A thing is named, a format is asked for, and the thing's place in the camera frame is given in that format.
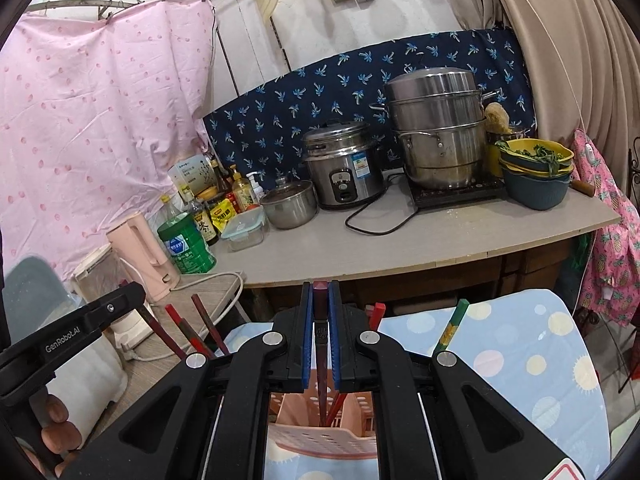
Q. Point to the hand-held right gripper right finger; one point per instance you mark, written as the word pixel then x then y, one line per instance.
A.
pixel 336 340

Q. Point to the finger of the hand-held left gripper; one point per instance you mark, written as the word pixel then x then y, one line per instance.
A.
pixel 115 302

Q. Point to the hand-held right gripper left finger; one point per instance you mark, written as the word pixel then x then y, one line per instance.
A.
pixel 307 340

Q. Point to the dark maroon chopstick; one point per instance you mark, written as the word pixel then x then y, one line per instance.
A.
pixel 321 350
pixel 207 322

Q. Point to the pink perforated utensil holder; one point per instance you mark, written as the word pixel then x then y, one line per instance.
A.
pixel 320 437

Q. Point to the person's left hand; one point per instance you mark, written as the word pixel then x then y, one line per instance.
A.
pixel 57 417

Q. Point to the white kitchen appliance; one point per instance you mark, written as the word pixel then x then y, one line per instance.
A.
pixel 100 285

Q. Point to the pink electric kettle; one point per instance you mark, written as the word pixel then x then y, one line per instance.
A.
pixel 142 255

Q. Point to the pale plastic storage bin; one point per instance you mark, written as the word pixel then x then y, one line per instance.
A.
pixel 35 290

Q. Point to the green tea canister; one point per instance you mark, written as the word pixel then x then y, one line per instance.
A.
pixel 187 245

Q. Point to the grey kitchen counter board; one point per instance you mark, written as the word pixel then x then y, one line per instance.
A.
pixel 400 250

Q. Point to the green-ended chopstick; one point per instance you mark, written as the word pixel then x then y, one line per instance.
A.
pixel 452 325

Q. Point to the dark soy sauce bottle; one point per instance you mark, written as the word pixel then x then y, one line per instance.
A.
pixel 204 225

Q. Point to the glass food container teal lid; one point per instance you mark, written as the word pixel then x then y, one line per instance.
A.
pixel 242 232

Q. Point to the small steel pot glass lid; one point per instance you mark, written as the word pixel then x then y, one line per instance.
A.
pixel 290 207

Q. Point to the yellow seasoning packet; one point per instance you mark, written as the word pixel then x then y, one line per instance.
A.
pixel 223 214

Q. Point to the white carton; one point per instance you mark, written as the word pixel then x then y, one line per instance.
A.
pixel 187 175

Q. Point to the white pump bottle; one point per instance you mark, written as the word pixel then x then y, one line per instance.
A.
pixel 256 190

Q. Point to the amber oil bottle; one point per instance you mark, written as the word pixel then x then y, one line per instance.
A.
pixel 242 192

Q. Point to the pink dotted cloth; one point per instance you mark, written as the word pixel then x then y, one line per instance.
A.
pixel 100 135

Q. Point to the steel rice cooker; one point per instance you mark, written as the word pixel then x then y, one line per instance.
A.
pixel 345 165

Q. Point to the blue planet print tablecloth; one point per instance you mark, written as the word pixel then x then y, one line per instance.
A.
pixel 525 360

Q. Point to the black induction cooker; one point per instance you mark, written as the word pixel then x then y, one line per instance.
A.
pixel 460 195

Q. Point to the steel steamer pot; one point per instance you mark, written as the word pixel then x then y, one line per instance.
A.
pixel 435 130

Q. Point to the navy palm print cloth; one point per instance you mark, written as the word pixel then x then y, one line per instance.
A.
pixel 310 95

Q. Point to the blue plastic basin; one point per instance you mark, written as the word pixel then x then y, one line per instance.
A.
pixel 535 192

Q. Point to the green leafy vegetables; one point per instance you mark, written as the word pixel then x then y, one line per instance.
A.
pixel 535 156

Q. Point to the loofah sponge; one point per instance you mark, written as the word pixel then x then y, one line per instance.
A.
pixel 496 117

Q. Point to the pink pineapple print cloth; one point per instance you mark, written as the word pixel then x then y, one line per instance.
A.
pixel 607 240

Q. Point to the yellow plastic basin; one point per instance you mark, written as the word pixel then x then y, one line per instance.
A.
pixel 562 152

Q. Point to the black metal chair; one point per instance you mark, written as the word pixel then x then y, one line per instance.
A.
pixel 634 165

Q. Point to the beige curtain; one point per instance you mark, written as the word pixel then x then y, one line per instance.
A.
pixel 550 35

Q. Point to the metal curtain rail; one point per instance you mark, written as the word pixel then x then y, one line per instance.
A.
pixel 90 4

